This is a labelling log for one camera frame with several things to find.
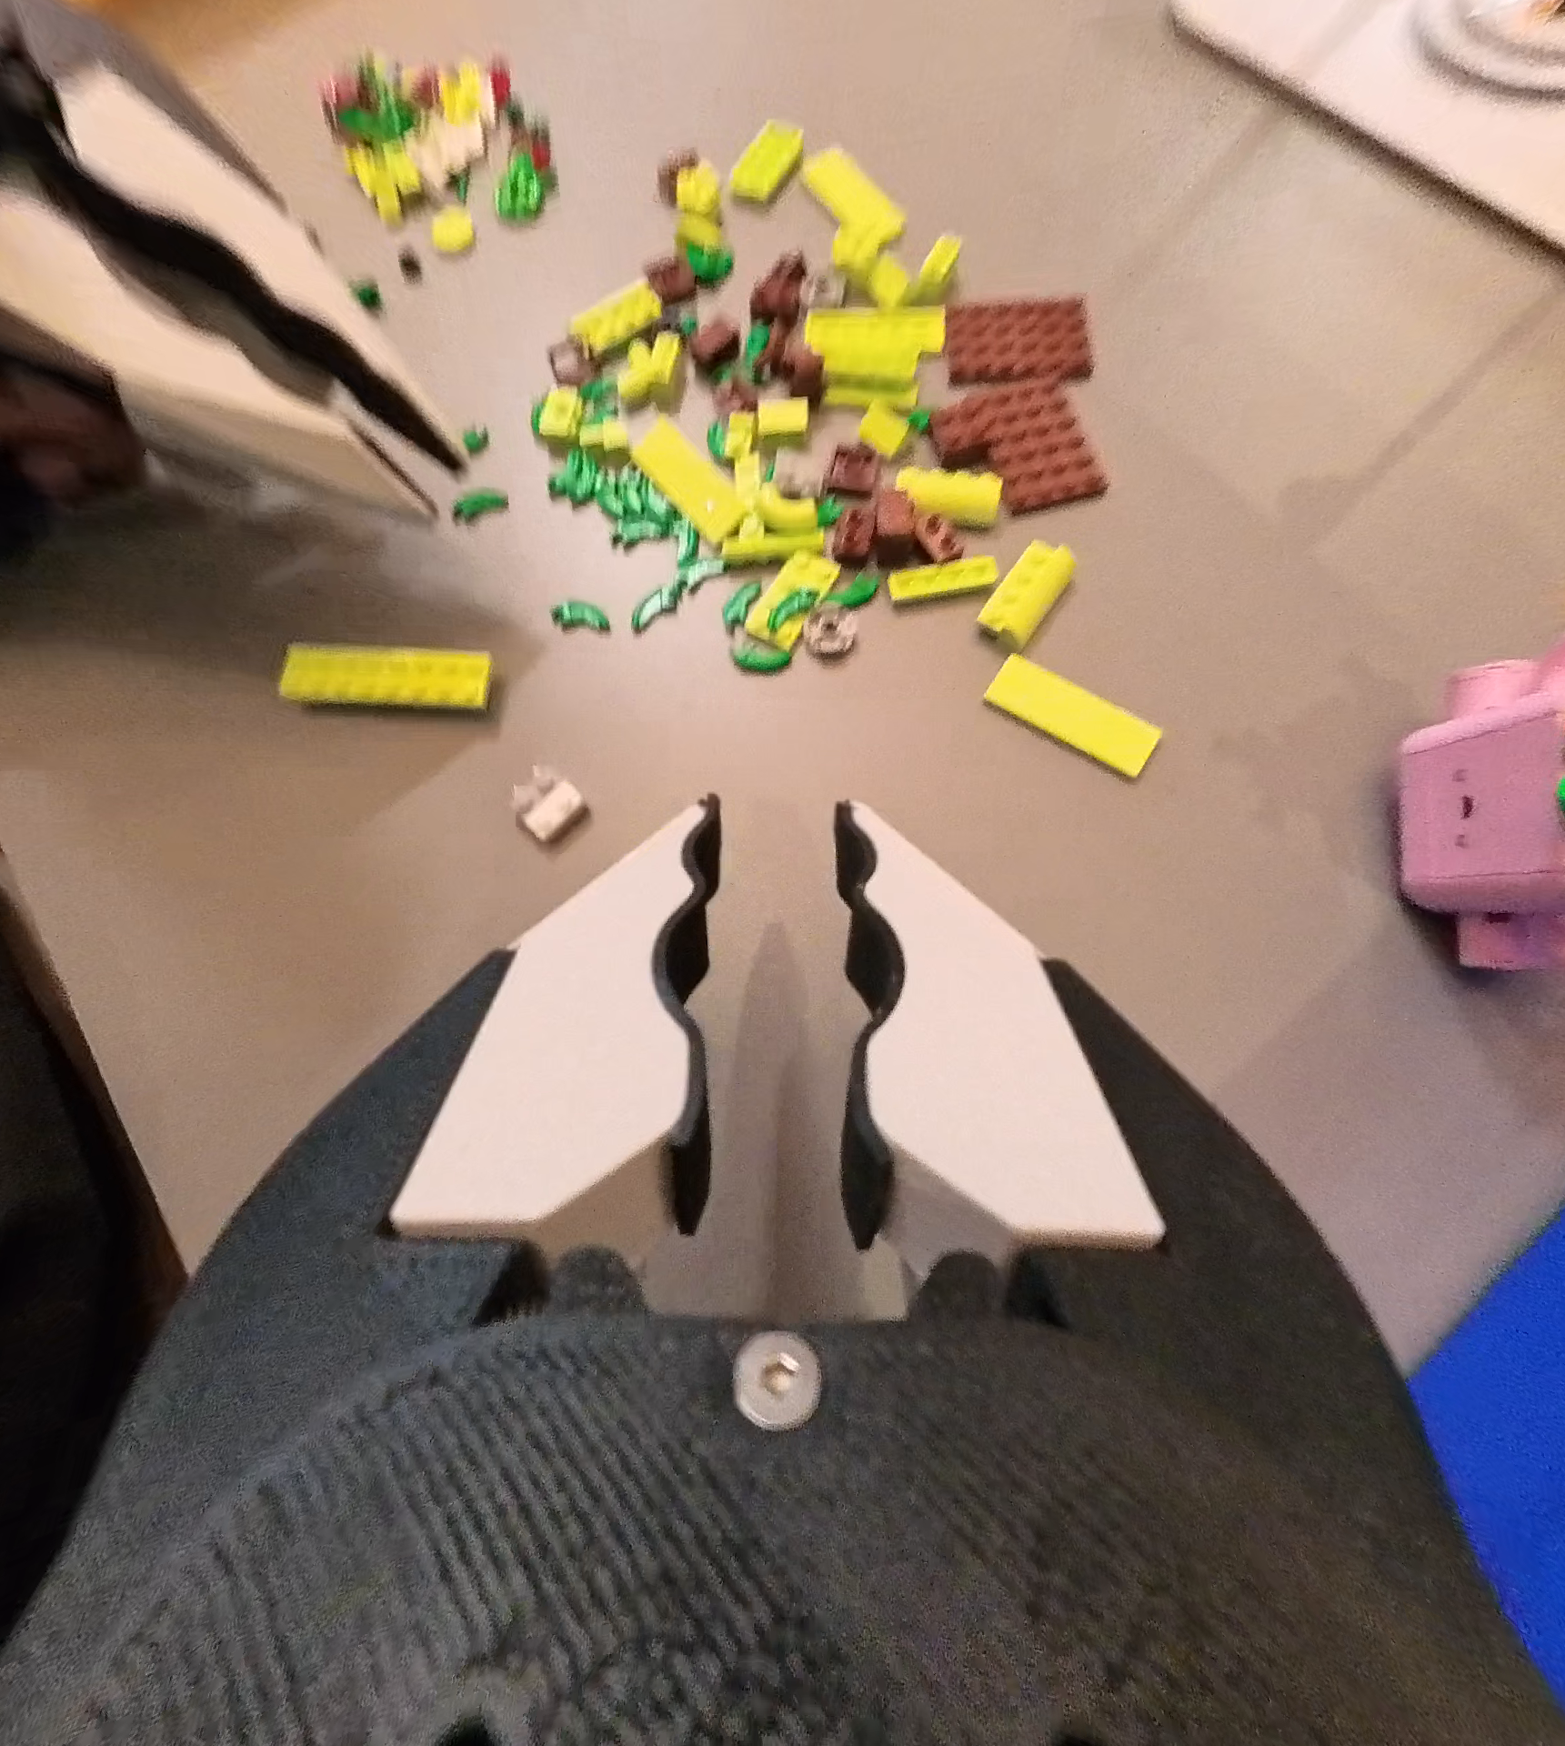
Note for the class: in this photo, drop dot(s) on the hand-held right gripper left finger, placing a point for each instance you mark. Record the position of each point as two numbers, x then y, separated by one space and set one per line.
549 1092

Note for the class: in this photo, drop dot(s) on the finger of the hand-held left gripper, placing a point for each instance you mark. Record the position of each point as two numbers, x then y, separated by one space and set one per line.
182 395
182 177

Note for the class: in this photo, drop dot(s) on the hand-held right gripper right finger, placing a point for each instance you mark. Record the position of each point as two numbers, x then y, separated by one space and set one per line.
1001 1092

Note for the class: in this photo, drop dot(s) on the heap of small brick parts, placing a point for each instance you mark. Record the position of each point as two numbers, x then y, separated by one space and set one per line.
435 130

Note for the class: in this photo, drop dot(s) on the light grey bracket brick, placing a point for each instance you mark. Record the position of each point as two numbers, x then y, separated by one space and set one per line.
549 805

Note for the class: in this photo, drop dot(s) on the lime long studded plate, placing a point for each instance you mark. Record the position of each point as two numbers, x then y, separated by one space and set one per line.
386 677

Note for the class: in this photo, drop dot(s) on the pile of mixed toy bricks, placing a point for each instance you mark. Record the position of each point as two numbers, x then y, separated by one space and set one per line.
837 341

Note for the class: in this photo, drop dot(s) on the person's left hand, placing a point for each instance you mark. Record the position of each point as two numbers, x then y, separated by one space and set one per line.
4 423

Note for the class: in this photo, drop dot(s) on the lime round tile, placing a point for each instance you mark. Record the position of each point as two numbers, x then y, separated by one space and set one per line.
453 232

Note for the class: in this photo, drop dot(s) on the lime smooth tile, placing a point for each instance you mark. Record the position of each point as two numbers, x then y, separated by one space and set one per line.
1075 717

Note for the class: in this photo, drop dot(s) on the pink brick pot figure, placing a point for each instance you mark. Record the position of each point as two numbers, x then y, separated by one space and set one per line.
1478 805

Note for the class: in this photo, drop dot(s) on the blue plastic bin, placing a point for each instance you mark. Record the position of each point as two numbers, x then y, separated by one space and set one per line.
1545 1474

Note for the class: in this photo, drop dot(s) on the white lamp stand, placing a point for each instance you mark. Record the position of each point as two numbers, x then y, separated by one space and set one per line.
1381 110

